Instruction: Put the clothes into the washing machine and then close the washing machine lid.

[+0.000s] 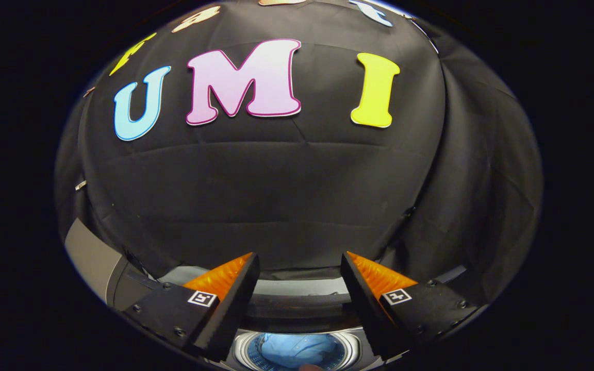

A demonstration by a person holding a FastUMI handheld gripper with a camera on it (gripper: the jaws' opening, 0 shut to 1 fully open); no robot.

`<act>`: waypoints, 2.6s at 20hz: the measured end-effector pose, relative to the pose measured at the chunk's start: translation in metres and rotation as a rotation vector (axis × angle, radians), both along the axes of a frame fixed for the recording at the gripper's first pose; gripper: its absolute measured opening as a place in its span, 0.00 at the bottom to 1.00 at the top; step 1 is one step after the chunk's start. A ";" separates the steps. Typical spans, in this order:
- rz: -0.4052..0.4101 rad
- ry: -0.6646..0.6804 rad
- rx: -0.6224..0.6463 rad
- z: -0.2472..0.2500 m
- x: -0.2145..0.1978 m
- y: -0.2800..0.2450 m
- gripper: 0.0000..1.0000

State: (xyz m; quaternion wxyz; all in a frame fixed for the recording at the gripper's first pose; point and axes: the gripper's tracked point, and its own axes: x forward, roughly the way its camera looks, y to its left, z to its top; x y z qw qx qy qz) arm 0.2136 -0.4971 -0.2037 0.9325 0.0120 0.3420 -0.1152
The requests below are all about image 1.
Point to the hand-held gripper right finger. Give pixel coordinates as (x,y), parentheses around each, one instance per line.
(361,304)

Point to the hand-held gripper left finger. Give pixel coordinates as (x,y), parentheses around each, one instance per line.
(235,304)

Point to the grey washing machine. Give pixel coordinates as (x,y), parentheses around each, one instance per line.
(302,286)

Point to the light blue collared shirt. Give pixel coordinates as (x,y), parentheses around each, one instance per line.
(297,350)

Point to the black backdrop cloth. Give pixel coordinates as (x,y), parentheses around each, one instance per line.
(297,196)

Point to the silver clip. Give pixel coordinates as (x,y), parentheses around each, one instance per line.
(80,184)

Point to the red clip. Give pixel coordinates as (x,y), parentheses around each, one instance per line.
(89,91)

